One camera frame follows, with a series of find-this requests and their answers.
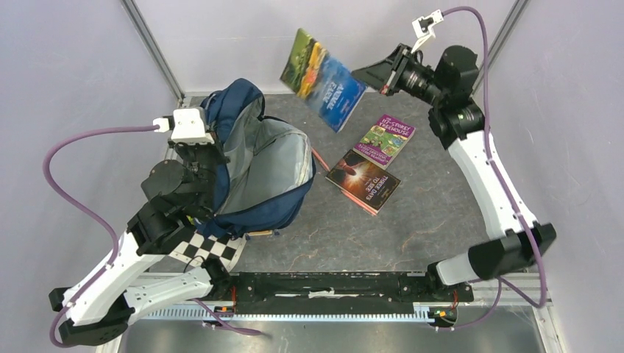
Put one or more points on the purple Treehouse book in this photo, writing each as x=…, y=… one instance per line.
x=384, y=141

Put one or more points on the aluminium frame rail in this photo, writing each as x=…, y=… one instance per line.
x=484, y=293

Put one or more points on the checkerboard calibration board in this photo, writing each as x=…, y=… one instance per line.
x=200, y=248

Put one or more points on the orange card pack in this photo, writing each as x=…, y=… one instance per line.
x=267, y=233

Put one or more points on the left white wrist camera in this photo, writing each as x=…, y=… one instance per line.
x=187, y=125

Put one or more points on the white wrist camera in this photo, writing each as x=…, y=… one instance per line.
x=423, y=28
x=187, y=125

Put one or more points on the Three Days dark book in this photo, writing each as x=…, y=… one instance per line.
x=367, y=184

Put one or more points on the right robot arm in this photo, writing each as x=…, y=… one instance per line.
x=517, y=239

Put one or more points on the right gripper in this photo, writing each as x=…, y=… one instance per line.
x=385, y=76

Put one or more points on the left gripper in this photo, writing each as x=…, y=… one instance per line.
x=184, y=150

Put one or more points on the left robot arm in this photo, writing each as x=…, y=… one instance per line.
x=107, y=302

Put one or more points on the Animal Farm book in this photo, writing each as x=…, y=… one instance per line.
x=322, y=81

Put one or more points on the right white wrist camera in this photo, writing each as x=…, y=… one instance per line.
x=423, y=28

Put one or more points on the navy blue backpack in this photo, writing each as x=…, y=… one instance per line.
x=271, y=167

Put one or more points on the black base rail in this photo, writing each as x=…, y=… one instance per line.
x=333, y=293

